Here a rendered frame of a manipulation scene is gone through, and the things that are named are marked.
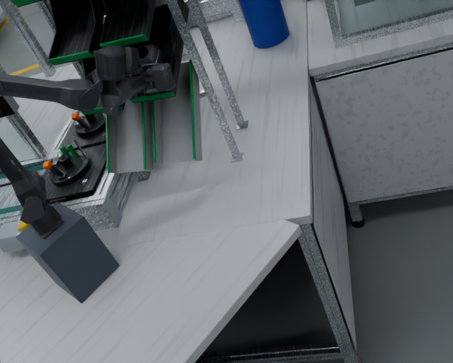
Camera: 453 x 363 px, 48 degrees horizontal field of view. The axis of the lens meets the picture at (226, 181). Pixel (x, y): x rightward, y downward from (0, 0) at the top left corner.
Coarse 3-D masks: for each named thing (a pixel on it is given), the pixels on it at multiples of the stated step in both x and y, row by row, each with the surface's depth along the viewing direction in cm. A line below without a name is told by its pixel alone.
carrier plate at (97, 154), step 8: (104, 144) 171; (80, 152) 172; (88, 152) 171; (96, 152) 169; (104, 152) 167; (96, 160) 165; (104, 160) 163; (96, 168) 161; (104, 168) 161; (48, 176) 167; (88, 176) 159; (96, 176) 157; (48, 184) 164; (72, 184) 159; (80, 184) 157; (88, 184) 155; (96, 184) 155; (48, 192) 160; (56, 192) 158; (64, 192) 157; (72, 192) 155; (80, 192) 154; (88, 192) 153; (48, 200) 158
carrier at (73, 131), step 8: (80, 112) 191; (88, 120) 181; (96, 120) 182; (104, 120) 179; (72, 128) 188; (80, 128) 181; (88, 128) 177; (96, 128) 177; (104, 128) 179; (72, 136) 183; (80, 136) 181; (88, 136) 178; (96, 136) 177; (64, 144) 181; (72, 144) 179; (80, 144) 177; (88, 144) 175; (96, 144) 174
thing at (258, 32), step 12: (240, 0) 199; (252, 0) 195; (264, 0) 195; (276, 0) 198; (252, 12) 198; (264, 12) 198; (276, 12) 199; (252, 24) 203; (264, 24) 201; (276, 24) 202; (252, 36) 208; (264, 36) 204; (276, 36) 204
